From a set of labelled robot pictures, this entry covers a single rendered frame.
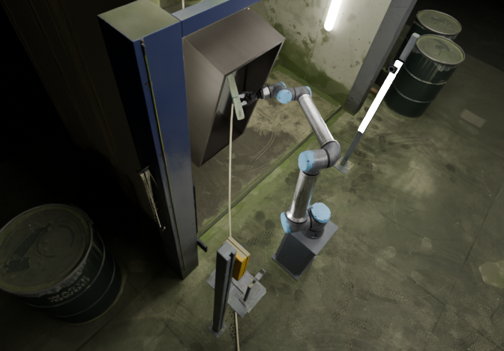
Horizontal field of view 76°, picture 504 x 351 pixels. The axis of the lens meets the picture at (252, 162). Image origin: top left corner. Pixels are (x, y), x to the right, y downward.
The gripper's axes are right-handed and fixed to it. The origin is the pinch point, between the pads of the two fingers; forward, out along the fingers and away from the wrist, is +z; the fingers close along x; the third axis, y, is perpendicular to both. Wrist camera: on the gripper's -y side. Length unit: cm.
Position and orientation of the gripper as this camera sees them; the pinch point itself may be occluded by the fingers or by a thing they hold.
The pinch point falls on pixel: (235, 101)
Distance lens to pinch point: 225.5
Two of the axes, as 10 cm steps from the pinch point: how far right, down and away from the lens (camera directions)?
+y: -1.9, -1.9, 9.6
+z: -9.5, 3.0, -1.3
